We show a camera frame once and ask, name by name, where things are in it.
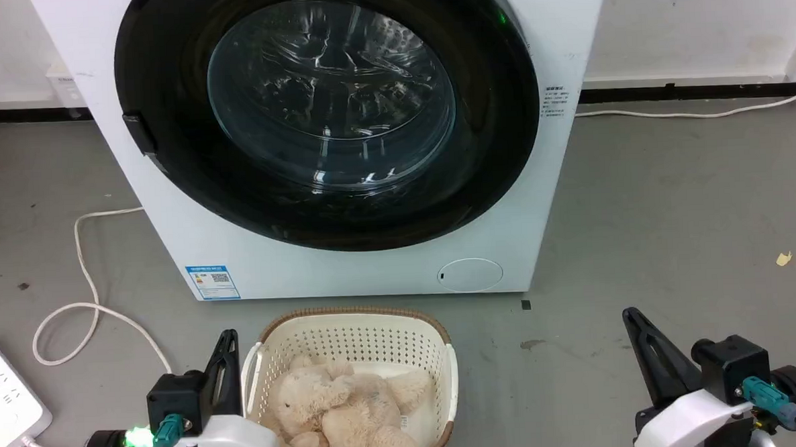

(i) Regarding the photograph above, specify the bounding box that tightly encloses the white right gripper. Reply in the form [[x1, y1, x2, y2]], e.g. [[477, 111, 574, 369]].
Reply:
[[621, 301, 759, 447]]

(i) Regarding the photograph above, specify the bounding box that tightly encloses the white front-load washing machine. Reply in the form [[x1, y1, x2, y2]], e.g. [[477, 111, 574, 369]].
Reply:
[[29, 0, 623, 313]]

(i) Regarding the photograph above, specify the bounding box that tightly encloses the round black glass washer door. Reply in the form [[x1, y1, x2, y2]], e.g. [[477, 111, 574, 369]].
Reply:
[[111, 0, 547, 262]]

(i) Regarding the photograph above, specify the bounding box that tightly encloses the blue energy label sticker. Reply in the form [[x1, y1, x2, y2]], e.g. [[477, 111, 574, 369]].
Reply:
[[185, 263, 242, 303]]

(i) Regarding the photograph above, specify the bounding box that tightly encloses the beige plush teddy bear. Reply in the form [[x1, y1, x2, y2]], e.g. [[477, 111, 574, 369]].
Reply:
[[268, 348, 438, 447]]

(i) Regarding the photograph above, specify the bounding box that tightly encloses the cream perforated laundry basket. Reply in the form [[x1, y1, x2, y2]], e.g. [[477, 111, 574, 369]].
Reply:
[[239, 302, 462, 447]]

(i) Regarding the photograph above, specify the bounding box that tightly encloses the round white filter cover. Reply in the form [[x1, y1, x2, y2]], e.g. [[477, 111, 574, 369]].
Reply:
[[436, 256, 505, 295]]

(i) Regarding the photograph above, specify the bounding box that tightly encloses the white power strip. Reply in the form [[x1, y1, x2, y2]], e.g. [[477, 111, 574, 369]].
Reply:
[[0, 332, 55, 447]]

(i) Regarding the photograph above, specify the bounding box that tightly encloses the small printed text sticker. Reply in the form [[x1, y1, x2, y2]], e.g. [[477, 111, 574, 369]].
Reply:
[[543, 85, 567, 119]]

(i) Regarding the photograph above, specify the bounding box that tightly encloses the teal left camera cable plug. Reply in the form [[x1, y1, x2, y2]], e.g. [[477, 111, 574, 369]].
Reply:
[[144, 412, 186, 447]]

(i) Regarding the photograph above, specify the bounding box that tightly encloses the teal camera cable plug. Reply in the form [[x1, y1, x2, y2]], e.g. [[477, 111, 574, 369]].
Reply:
[[741, 373, 796, 432], [144, 412, 186, 447]]

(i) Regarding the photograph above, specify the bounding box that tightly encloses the teal right camera cable plug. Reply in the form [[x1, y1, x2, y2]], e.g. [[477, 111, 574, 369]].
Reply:
[[741, 373, 796, 432]]

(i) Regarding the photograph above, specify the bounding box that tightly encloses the looped white power cable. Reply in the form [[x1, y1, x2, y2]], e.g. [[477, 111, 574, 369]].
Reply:
[[26, 205, 172, 381]]

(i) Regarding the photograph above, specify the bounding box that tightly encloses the long thin white cable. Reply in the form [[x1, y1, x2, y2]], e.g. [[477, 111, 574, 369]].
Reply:
[[573, 88, 796, 124]]

